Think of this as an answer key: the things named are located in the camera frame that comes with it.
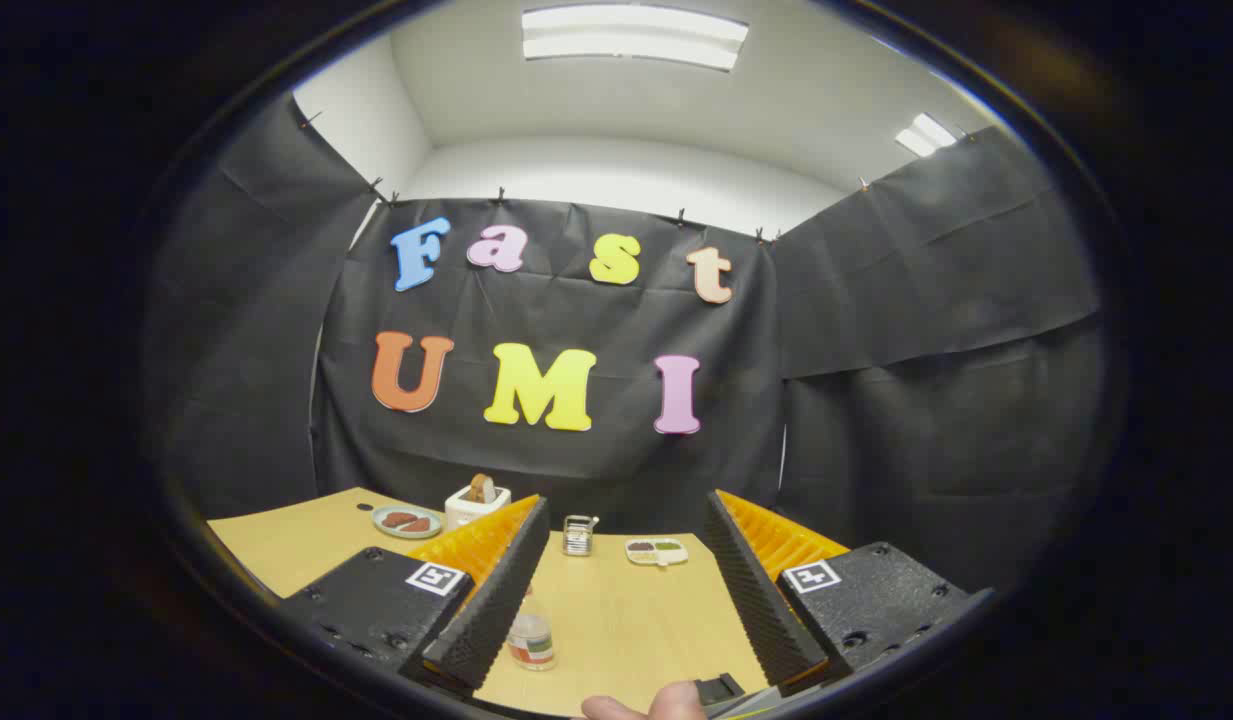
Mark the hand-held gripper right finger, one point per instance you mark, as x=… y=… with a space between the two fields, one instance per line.
x=756 y=590

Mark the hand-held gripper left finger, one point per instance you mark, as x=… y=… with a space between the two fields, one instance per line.
x=496 y=600

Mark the clear juice bottle red label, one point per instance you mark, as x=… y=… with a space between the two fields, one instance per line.
x=533 y=640

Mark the small metal rack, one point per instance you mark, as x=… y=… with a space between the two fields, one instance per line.
x=578 y=538

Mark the white divided dish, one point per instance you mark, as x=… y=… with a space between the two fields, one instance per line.
x=657 y=551

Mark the brown bread slice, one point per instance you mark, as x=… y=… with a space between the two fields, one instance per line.
x=482 y=488

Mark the brown meat pieces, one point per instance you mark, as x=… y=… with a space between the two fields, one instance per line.
x=404 y=520

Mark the green plate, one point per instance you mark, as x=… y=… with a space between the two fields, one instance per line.
x=391 y=530

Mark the wooden table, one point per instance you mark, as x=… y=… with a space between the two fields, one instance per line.
x=626 y=620

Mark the small ceiling light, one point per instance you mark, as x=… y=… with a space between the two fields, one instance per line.
x=926 y=135

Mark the large ceiling light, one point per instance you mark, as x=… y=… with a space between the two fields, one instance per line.
x=631 y=35

